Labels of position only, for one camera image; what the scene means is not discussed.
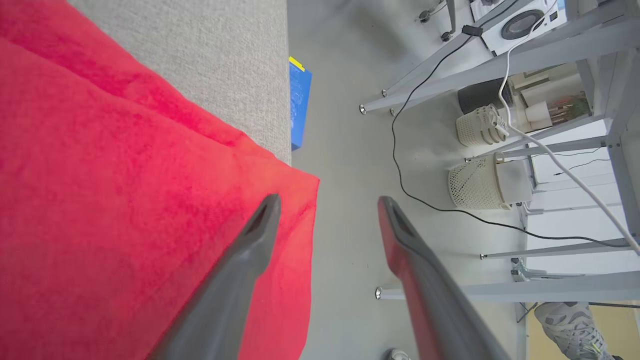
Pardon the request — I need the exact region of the grey metal table frame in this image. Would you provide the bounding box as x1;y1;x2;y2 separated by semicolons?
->
391;25;632;249

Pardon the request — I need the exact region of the blue cardboard box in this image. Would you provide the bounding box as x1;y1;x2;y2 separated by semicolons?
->
288;56;313;151

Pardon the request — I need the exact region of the thick white cable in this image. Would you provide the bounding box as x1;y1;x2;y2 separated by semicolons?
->
497;0;640;257

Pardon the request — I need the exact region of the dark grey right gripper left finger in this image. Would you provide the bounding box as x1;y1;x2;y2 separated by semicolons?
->
147;193;282;360

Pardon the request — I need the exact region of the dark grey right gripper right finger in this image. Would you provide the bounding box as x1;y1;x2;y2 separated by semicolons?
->
377;195;512;360

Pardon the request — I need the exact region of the red towel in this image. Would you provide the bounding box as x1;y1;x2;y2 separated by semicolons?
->
0;0;321;360

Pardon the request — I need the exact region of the white washing machine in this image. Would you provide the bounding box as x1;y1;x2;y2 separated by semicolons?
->
469;0;569;57

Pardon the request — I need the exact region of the white lattice laundry basket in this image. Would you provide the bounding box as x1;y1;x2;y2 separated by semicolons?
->
448;152;534;211
455;103;510;148

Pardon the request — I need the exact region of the black round bin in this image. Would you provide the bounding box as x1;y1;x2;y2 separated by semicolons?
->
457;77;514;115

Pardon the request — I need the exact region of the grey metal frame beam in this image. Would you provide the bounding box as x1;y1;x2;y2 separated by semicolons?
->
381;0;522;99
480;238;635;260
359;14;640;116
375;271;640;303

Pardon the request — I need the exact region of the grey sneaker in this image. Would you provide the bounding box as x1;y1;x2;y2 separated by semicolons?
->
533;301;617;360

